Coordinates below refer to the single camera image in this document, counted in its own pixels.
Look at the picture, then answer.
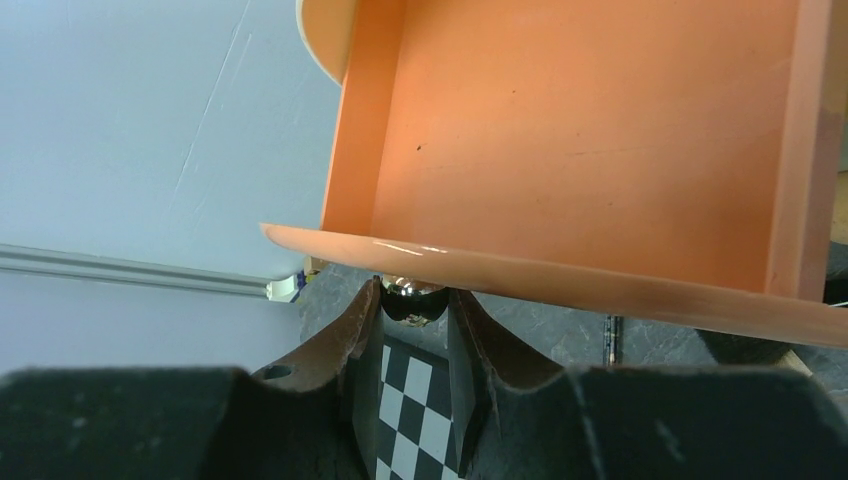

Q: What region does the metal drawer knob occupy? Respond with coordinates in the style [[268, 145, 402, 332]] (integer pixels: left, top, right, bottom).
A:
[[381, 274, 450, 328]]

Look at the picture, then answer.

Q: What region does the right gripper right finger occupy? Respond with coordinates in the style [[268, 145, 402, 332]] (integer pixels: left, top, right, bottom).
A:
[[448, 289, 562, 477]]

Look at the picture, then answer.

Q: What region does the black white checkerboard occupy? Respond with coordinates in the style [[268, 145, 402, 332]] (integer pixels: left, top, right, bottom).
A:
[[375, 336, 459, 480]]

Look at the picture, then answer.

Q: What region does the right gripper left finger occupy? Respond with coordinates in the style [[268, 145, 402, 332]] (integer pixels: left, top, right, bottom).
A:
[[253, 277, 383, 479]]

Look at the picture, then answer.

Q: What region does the cream round drawer cabinet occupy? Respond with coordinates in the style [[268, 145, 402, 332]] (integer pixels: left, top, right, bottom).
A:
[[296, 0, 359, 86]]

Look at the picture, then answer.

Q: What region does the orange top drawer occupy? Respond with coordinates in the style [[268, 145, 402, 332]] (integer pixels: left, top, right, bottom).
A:
[[263, 1, 847, 347]]

